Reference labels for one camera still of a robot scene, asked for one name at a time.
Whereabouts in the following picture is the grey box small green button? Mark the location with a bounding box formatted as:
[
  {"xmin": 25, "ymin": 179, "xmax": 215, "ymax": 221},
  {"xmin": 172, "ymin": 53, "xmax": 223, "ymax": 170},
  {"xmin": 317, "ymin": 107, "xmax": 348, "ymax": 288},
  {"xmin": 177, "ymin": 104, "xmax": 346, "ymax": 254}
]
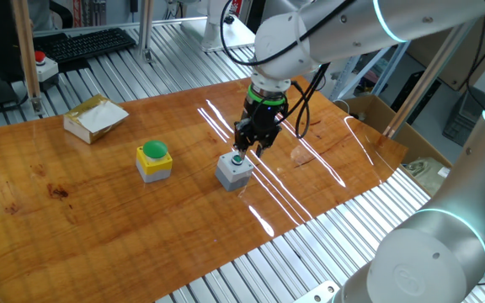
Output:
[{"xmin": 215, "ymin": 150, "xmax": 255, "ymax": 193}]

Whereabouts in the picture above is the emergency stop button box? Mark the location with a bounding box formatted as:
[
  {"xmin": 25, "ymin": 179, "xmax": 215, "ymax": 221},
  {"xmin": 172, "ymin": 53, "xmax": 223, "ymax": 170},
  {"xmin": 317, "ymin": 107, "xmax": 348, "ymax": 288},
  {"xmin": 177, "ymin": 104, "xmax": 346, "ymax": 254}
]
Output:
[{"xmin": 34, "ymin": 50, "xmax": 61, "ymax": 92}]

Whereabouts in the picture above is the grey metal shelf rack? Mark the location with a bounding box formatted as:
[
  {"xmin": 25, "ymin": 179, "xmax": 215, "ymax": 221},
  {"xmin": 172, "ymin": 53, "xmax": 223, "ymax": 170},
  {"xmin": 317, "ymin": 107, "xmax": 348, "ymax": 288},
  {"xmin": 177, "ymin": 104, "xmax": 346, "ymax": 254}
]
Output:
[{"xmin": 328, "ymin": 40, "xmax": 412, "ymax": 102}]

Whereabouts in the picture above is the slanted wooden pole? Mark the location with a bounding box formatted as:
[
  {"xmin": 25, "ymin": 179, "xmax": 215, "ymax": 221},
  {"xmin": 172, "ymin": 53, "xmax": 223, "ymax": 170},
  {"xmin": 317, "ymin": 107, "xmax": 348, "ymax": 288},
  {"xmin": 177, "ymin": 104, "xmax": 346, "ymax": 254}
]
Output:
[{"xmin": 382, "ymin": 23, "xmax": 466, "ymax": 139}]

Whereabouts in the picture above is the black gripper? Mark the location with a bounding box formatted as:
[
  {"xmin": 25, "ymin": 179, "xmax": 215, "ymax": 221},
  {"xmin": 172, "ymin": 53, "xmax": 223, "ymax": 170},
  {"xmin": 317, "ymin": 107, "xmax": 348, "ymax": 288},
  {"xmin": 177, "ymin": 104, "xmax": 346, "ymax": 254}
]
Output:
[{"xmin": 232, "ymin": 99, "xmax": 287, "ymax": 163}]

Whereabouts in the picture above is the open cardboard box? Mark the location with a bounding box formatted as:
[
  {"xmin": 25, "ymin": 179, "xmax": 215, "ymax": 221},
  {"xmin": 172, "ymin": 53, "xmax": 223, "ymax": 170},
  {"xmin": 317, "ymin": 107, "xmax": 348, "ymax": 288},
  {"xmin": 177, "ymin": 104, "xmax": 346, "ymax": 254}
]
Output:
[{"xmin": 62, "ymin": 93, "xmax": 130, "ymax": 145}]

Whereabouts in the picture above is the black keyboard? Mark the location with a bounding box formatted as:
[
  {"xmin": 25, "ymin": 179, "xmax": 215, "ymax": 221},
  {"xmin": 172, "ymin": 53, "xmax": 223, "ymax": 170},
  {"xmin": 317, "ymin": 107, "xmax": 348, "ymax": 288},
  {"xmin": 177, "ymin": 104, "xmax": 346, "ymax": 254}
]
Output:
[{"xmin": 33, "ymin": 27, "xmax": 137, "ymax": 64}]

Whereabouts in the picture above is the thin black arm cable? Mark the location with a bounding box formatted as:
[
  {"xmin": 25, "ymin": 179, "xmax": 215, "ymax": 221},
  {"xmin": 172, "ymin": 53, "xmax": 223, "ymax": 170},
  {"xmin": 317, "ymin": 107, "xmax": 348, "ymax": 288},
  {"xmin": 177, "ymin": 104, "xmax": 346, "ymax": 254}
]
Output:
[{"xmin": 286, "ymin": 62, "xmax": 332, "ymax": 140}]

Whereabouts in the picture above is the grey plastic crate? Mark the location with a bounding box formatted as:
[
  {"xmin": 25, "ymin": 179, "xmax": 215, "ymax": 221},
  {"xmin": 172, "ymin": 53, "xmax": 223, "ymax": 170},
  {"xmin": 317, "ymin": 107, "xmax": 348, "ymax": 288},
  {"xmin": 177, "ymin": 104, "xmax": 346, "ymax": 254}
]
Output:
[{"xmin": 442, "ymin": 86, "xmax": 485, "ymax": 146}]

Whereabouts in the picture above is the yellow box green mushroom button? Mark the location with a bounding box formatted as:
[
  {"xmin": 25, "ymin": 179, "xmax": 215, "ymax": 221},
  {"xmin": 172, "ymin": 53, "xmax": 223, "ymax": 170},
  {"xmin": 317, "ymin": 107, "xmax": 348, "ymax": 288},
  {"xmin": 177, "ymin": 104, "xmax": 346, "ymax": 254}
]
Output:
[{"xmin": 136, "ymin": 140, "xmax": 173, "ymax": 184}]

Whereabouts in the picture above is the aluminium frame post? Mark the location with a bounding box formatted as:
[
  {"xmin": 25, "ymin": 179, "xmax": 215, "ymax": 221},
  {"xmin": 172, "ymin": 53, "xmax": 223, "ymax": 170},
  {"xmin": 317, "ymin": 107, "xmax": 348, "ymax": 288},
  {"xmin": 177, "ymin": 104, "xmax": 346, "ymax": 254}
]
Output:
[{"xmin": 138, "ymin": 0, "xmax": 156, "ymax": 63}]

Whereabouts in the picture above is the wooden frame post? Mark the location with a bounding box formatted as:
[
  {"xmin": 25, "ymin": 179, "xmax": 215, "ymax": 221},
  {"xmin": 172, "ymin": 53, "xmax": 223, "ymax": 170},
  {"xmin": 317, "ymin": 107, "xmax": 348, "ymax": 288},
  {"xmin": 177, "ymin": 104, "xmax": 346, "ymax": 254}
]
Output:
[{"xmin": 11, "ymin": 0, "xmax": 45, "ymax": 115}]

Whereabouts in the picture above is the aluminium base plate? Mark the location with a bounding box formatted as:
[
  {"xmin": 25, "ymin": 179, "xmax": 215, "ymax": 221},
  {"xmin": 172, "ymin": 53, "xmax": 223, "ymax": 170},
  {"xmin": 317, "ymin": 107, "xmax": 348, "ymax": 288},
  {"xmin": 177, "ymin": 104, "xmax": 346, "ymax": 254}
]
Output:
[{"xmin": 292, "ymin": 279, "xmax": 341, "ymax": 303}]

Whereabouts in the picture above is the greenish plastic bag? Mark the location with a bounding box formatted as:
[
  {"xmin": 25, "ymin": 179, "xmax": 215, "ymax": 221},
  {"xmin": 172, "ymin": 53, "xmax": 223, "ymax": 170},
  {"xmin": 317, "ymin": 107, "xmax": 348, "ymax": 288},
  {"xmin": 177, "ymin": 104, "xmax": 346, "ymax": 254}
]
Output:
[{"xmin": 402, "ymin": 157, "xmax": 453, "ymax": 194}]

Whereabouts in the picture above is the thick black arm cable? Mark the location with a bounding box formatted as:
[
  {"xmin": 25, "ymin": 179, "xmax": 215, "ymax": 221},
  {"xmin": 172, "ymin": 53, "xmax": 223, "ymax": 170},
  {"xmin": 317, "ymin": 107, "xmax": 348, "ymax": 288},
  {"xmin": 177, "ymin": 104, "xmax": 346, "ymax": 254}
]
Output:
[{"xmin": 219, "ymin": 0, "xmax": 355, "ymax": 67}]

